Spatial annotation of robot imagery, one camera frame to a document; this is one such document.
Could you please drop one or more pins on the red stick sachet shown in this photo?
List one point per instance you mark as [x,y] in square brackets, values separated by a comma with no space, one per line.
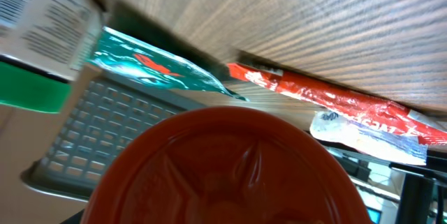
[374,112]

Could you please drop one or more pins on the orange sauce bottle green cap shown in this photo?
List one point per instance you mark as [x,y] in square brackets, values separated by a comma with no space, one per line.
[225,165]

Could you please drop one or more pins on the teal tissue pack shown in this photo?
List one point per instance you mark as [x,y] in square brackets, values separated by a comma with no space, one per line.
[331,127]

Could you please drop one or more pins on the green 3M gloves package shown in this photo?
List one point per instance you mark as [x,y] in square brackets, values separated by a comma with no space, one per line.
[151,66]

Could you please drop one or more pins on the green lid jar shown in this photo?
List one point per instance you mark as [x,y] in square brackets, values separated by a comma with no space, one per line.
[44,45]

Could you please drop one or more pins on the grey plastic mesh basket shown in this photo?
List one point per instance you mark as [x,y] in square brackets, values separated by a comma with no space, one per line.
[105,115]

